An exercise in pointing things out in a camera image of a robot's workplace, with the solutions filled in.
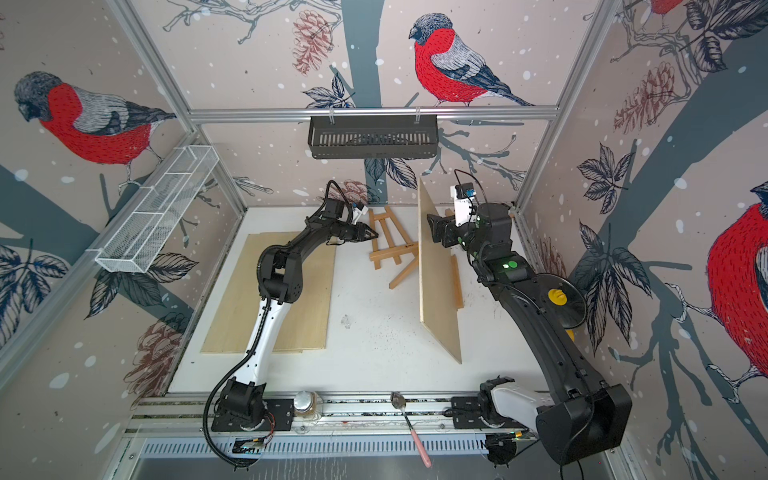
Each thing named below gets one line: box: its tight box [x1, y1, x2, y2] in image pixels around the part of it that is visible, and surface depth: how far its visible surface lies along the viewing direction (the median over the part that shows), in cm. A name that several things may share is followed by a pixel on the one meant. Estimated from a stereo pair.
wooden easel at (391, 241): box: [369, 206, 419, 289], surface depth 112 cm
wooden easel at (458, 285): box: [451, 254, 464, 310], surface depth 93 cm
